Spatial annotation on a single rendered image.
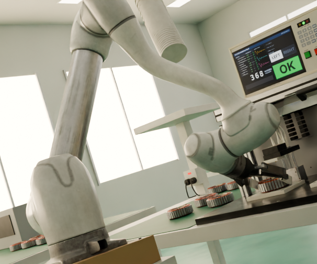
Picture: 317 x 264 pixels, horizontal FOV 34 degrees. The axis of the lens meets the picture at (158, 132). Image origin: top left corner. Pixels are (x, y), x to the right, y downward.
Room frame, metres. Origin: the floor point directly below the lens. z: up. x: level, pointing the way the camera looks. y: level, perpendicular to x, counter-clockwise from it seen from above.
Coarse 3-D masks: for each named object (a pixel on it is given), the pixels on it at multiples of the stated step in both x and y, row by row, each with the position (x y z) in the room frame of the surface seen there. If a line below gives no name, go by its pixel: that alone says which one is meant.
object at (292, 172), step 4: (288, 168) 1.91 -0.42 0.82; (292, 168) 1.85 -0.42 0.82; (300, 168) 1.85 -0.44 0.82; (288, 172) 1.86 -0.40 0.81; (292, 172) 1.85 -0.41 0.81; (296, 172) 1.84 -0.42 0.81; (300, 172) 1.84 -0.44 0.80; (304, 172) 1.87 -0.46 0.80; (292, 176) 1.85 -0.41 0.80; (296, 176) 1.84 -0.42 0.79; (304, 176) 1.86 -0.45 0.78; (292, 180) 1.86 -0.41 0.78; (296, 180) 1.85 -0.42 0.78
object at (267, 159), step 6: (282, 144) 1.81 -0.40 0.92; (264, 150) 1.82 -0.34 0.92; (270, 150) 1.80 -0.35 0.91; (276, 150) 1.79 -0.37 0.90; (282, 150) 1.80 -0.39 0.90; (288, 150) 1.83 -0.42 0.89; (294, 150) 1.85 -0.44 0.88; (264, 156) 1.82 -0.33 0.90; (270, 156) 1.81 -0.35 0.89; (276, 156) 1.79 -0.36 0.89; (282, 156) 1.80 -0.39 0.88; (288, 156) 1.88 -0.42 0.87; (294, 156) 1.86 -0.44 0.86; (270, 162) 1.79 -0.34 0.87; (282, 162) 1.89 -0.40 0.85; (288, 162) 1.88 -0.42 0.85
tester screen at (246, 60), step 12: (276, 36) 1.79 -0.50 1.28; (288, 36) 1.76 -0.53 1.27; (252, 48) 1.86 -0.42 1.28; (264, 48) 1.83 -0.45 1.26; (276, 48) 1.80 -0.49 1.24; (240, 60) 1.90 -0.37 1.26; (252, 60) 1.87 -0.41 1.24; (264, 60) 1.84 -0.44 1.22; (240, 72) 1.91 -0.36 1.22; (252, 72) 1.88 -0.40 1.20; (264, 72) 1.85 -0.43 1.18; (264, 84) 1.86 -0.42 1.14
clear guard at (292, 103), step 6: (288, 96) 1.55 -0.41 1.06; (294, 96) 1.53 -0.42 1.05; (312, 96) 1.47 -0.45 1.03; (288, 102) 1.54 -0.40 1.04; (294, 102) 1.52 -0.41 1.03; (300, 102) 1.50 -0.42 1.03; (306, 102) 1.48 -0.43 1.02; (312, 102) 1.46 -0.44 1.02; (282, 108) 1.54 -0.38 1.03; (288, 108) 1.52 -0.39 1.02; (294, 108) 1.50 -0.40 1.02; (300, 108) 1.48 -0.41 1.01; (282, 114) 1.52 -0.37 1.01; (288, 114) 1.51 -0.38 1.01
